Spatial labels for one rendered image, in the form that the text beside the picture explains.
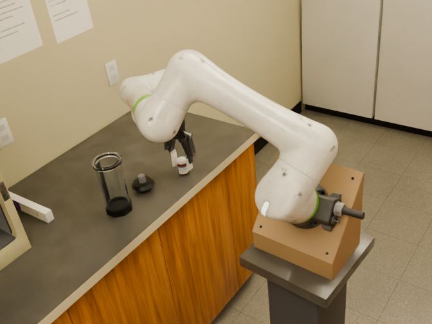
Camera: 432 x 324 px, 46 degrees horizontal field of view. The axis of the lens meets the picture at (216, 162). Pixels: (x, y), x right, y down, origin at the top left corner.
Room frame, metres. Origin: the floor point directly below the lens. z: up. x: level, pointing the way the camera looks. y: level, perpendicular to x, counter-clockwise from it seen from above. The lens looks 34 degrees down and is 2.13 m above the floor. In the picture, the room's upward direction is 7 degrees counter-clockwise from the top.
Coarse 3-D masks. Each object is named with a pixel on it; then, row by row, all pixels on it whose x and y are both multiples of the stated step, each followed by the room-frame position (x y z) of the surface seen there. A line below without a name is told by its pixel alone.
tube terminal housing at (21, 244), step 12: (0, 180) 1.39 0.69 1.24; (0, 192) 1.38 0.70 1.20; (12, 204) 1.39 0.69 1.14; (12, 216) 1.38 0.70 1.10; (0, 228) 1.43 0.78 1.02; (12, 228) 1.39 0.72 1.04; (24, 240) 1.39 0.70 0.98; (0, 252) 1.32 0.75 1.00; (12, 252) 1.34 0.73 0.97; (0, 264) 1.30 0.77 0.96
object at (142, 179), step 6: (144, 174) 1.67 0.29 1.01; (138, 180) 1.68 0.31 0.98; (144, 180) 1.66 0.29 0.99; (150, 180) 1.67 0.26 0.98; (132, 186) 1.65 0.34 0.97; (138, 186) 1.63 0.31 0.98; (144, 186) 1.63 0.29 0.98; (150, 186) 1.64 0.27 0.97; (138, 192) 1.64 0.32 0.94; (144, 192) 1.63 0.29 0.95
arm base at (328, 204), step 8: (320, 192) 1.22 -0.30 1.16; (320, 200) 1.17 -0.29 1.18; (328, 200) 1.15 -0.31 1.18; (336, 200) 1.15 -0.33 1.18; (320, 208) 1.15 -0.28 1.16; (328, 208) 1.14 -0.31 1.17; (336, 208) 1.13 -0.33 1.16; (344, 208) 1.13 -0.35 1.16; (320, 216) 1.13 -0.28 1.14; (328, 216) 1.12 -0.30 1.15; (336, 216) 1.15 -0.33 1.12; (352, 216) 1.11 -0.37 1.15; (360, 216) 1.09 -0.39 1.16; (296, 224) 1.18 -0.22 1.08; (304, 224) 1.16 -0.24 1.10; (312, 224) 1.16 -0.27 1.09; (328, 224) 1.12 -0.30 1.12
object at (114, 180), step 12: (96, 156) 1.58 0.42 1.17; (108, 156) 1.59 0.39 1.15; (120, 156) 1.56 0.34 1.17; (96, 168) 1.51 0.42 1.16; (120, 168) 1.54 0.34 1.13; (108, 180) 1.51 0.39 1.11; (120, 180) 1.52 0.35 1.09; (108, 192) 1.51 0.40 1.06; (120, 192) 1.52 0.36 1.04; (108, 204) 1.52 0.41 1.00; (120, 204) 1.51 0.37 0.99
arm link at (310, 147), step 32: (192, 64) 1.31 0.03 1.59; (160, 96) 1.29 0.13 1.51; (192, 96) 1.29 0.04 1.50; (224, 96) 1.25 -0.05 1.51; (256, 96) 1.25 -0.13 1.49; (256, 128) 1.20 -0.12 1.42; (288, 128) 1.17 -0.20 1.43; (320, 128) 1.16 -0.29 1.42; (288, 160) 1.13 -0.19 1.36; (320, 160) 1.11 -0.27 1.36
